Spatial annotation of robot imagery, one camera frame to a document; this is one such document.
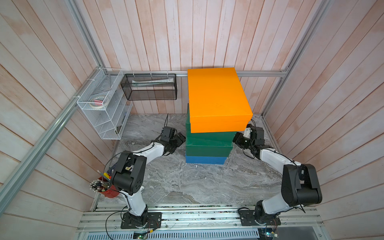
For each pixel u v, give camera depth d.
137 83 0.90
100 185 0.68
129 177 0.48
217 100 0.61
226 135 0.69
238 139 0.82
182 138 0.87
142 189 0.82
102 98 0.76
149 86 1.05
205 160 0.93
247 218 0.73
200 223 0.73
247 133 0.83
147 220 0.73
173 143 0.81
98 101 0.73
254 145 0.71
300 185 0.45
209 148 0.76
